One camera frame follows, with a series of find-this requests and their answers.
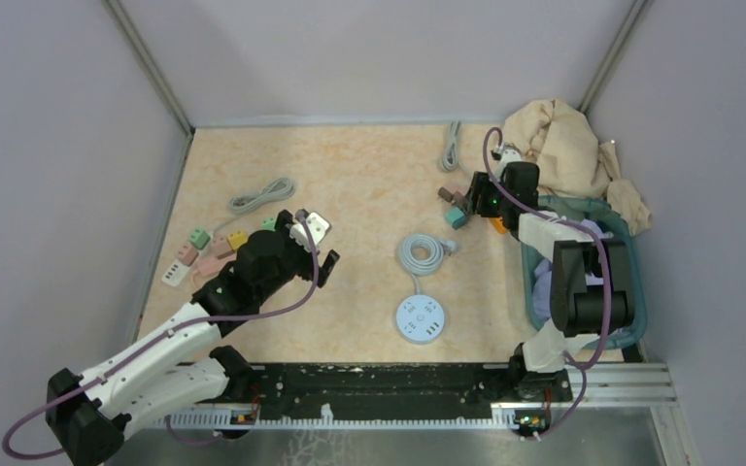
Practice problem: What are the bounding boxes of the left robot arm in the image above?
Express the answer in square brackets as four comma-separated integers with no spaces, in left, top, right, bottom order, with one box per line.
[45,210,340,465]

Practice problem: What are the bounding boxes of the purple cable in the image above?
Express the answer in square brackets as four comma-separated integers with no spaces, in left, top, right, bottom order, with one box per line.
[1,218,321,459]
[482,126,614,442]

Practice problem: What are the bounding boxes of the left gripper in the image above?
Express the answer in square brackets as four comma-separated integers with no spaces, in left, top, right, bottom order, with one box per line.
[256,210,339,302]

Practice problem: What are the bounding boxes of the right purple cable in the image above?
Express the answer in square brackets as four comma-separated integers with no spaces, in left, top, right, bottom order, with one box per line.
[482,126,614,442]

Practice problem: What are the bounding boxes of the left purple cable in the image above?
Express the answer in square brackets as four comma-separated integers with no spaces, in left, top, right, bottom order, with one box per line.
[1,218,321,459]

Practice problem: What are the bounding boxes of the brown plug adapter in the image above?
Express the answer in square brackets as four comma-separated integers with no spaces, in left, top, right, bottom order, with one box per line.
[210,236,234,258]

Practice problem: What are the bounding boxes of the grey bundled cable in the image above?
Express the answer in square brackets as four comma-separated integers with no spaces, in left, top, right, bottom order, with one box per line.
[227,178,295,216]

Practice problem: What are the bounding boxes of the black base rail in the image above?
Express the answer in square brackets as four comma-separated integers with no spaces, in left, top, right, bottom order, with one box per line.
[215,362,573,421]

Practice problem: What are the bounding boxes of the pink adapter on strip end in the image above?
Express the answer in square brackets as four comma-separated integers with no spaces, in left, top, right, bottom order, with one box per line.
[176,242,199,267]

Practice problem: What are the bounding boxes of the yellow plug adapter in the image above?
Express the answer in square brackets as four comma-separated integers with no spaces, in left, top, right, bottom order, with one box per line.
[226,230,249,251]

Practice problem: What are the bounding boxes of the round blue socket hub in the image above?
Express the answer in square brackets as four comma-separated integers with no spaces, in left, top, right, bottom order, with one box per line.
[394,294,447,345]

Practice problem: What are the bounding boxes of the blue-grey cable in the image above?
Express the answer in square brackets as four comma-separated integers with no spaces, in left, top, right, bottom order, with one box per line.
[398,233,459,297]

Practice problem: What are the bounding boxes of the teal plastic basket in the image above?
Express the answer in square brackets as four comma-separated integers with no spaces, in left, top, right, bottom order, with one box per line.
[520,195,648,350]

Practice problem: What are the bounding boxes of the grey power strip cable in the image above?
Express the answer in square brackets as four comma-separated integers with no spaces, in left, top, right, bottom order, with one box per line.
[439,120,474,183]

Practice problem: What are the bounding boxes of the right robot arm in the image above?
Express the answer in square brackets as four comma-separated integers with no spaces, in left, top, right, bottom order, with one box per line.
[465,162,635,400]

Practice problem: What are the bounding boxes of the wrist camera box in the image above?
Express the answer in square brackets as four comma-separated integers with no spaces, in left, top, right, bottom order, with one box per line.
[492,143,523,174]
[289,212,332,250]

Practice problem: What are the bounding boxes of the beige cloth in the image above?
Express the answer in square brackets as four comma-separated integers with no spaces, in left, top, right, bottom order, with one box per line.
[502,99,653,236]

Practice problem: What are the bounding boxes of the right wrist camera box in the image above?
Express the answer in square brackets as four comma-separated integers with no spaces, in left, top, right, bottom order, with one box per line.
[492,143,523,174]

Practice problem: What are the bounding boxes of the pink power strip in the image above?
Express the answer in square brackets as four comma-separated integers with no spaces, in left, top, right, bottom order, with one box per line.
[196,252,236,277]

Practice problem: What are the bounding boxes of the orange power strip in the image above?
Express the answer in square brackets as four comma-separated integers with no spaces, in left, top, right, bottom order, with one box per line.
[489,216,509,235]

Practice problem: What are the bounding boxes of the lavender cloth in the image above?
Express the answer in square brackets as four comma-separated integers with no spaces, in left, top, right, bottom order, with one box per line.
[531,219,613,321]

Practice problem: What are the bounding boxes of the pink plug adapter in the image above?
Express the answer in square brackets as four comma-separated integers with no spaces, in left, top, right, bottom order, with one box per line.
[437,183,460,203]
[453,189,468,208]

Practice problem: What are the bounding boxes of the white usb charger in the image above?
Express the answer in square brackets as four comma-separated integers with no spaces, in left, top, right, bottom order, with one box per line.
[161,259,191,287]

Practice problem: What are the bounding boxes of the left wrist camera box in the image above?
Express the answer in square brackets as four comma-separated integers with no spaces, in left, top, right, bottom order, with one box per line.
[289,212,332,250]

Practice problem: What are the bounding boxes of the green plug adapter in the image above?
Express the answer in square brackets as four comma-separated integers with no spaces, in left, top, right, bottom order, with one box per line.
[261,217,277,231]
[188,227,211,250]

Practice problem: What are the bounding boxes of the teal plug adapter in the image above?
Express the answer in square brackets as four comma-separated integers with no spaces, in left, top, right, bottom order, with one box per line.
[444,207,468,230]

